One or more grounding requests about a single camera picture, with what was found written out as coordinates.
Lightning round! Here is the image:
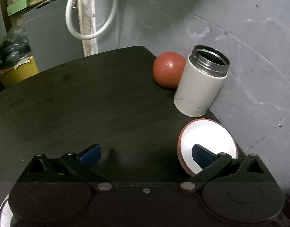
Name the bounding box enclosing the white ceramic bowl red rim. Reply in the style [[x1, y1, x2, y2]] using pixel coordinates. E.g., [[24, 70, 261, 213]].
[[177, 118, 238, 176]]

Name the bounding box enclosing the wide steel plate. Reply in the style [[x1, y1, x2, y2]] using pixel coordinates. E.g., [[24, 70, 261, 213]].
[[0, 194, 16, 227]]

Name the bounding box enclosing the white thermos jar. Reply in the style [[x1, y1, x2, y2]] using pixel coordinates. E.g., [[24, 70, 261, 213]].
[[174, 45, 230, 117]]

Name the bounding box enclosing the red round ball lid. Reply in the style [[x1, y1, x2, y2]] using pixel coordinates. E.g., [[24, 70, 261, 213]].
[[153, 52, 186, 88]]

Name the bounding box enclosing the yellow box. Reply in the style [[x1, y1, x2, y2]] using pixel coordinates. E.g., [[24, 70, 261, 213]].
[[0, 56, 39, 88]]

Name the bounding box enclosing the dark grey cabinet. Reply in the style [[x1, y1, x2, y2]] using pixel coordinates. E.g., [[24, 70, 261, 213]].
[[23, 0, 84, 72]]

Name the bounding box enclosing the black plastic bag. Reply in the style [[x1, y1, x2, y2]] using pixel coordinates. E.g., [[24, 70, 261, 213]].
[[0, 26, 32, 70]]

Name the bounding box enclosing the green box on shelf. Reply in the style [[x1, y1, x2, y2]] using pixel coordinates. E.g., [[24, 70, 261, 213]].
[[7, 0, 30, 16]]

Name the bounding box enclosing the white flexible hose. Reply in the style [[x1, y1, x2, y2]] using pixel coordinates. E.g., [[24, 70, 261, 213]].
[[64, 0, 119, 41]]

